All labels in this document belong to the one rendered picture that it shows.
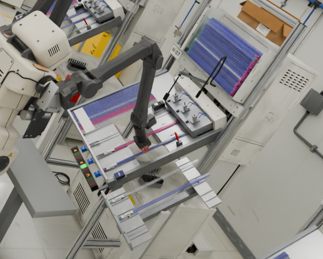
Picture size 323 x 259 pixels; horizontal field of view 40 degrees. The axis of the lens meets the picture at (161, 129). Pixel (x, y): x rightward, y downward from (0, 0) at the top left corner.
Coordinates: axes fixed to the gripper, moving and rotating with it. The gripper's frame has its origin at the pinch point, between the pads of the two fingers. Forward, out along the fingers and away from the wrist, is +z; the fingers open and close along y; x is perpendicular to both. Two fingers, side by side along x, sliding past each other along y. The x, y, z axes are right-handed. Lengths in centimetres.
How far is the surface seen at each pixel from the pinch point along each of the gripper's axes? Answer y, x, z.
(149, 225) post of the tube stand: -37.9, 17.2, 10.4
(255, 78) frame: -12, -65, -27
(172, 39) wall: 250, -138, 111
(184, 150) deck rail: -10.0, -19.6, 2.4
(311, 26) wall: 91, -201, 44
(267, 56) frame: -12, -72, -39
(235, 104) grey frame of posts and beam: -10, -53, -14
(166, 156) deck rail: -9.9, -8.5, 1.0
